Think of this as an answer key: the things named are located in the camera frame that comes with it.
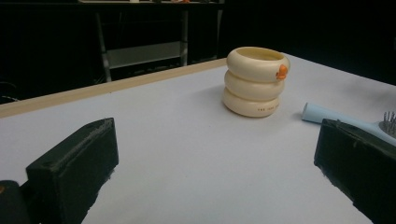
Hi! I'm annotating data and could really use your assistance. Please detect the cream ringed holder with duck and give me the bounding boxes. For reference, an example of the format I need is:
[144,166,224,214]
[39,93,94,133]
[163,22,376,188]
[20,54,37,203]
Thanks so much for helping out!
[221,46,291,119]

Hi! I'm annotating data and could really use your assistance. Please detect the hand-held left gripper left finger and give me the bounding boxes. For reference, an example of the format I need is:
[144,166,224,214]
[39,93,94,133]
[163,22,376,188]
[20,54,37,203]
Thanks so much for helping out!
[25,117,120,224]

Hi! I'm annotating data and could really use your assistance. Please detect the light blue hairbrush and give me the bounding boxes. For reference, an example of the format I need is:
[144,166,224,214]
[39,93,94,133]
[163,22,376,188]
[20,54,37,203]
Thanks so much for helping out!
[301,102,396,147]

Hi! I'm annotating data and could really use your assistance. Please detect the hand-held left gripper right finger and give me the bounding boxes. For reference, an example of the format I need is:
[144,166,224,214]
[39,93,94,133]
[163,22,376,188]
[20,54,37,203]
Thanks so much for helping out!
[313,118,396,224]

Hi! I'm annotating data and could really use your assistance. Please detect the grey metal stand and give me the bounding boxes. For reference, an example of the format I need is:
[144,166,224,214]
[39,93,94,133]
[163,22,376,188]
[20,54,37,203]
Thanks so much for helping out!
[94,0,226,84]

